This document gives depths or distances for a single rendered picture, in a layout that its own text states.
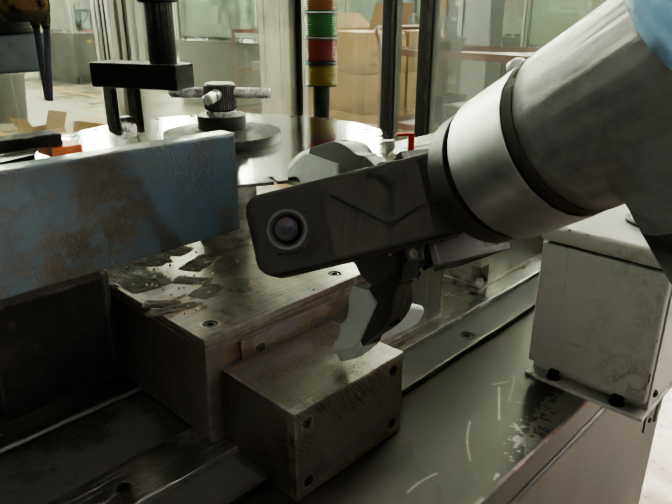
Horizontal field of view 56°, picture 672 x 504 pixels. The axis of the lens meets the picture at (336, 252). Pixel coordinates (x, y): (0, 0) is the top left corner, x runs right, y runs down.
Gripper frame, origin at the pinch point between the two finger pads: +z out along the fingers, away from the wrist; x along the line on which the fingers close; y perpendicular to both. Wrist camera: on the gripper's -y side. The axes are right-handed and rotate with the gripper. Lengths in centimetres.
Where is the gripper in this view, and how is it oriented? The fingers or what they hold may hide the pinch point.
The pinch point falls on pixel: (306, 263)
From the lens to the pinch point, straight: 47.9
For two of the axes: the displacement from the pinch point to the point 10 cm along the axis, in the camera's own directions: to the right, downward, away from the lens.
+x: -2.6, -9.6, 1.3
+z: -4.4, 2.4, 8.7
